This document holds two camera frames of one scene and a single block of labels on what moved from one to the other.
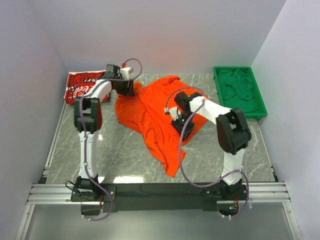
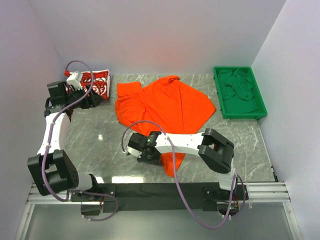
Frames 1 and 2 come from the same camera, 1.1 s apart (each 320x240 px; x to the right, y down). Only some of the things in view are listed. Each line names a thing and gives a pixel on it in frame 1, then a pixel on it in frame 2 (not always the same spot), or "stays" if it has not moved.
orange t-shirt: (148, 109) stays
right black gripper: (183, 127) → (133, 144)
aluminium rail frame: (49, 192) stays
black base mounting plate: (163, 197) stays
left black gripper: (127, 89) → (89, 99)
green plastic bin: (238, 89) stays
